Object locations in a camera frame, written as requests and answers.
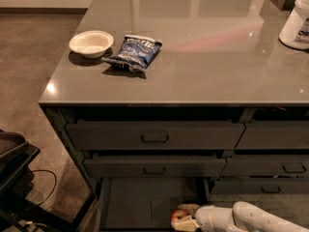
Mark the top right drawer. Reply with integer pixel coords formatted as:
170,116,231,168
237,121,309,150

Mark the red apple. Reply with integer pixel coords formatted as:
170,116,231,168
170,209,188,222

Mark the black cable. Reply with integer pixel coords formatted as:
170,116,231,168
27,169,58,208

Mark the white wipes canister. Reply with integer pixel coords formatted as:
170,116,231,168
279,0,309,50

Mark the open bottom left drawer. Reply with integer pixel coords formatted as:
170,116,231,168
95,177,210,232

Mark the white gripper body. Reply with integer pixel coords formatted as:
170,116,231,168
195,206,235,232

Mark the bottom right drawer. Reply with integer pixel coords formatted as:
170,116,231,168
210,179,309,194

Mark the middle left drawer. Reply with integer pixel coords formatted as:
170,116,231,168
84,156,226,177

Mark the grey counter cabinet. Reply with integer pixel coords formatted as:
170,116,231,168
40,0,309,224

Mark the middle right drawer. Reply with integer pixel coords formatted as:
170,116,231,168
221,155,309,177

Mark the white paper bowl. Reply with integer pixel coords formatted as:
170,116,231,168
69,30,114,58

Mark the black cart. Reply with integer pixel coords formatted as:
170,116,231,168
0,130,95,232

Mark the top left drawer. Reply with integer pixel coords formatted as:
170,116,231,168
66,121,244,151

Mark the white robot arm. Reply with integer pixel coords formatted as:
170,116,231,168
170,201,309,232

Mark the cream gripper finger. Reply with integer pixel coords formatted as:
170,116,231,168
171,219,199,232
178,204,200,217

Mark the blue chip bag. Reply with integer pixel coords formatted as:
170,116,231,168
101,35,162,73

